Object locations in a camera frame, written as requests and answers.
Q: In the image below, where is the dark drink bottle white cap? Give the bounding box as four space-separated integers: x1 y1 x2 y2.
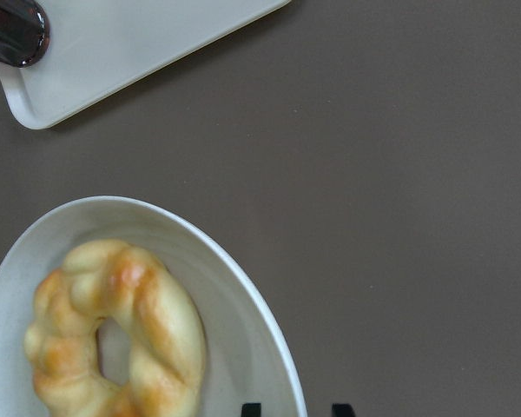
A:
0 0 50 68

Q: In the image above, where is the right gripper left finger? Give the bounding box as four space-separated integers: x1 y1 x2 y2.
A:
241 402 261 417

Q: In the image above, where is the white plate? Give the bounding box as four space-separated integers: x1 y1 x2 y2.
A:
0 196 307 416

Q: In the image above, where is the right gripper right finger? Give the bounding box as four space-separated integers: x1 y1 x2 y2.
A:
331 403 355 417

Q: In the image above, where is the twisted glazed donut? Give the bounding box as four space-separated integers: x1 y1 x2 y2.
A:
23 239 206 416

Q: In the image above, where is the cream rabbit tray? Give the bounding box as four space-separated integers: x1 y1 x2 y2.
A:
0 0 284 129

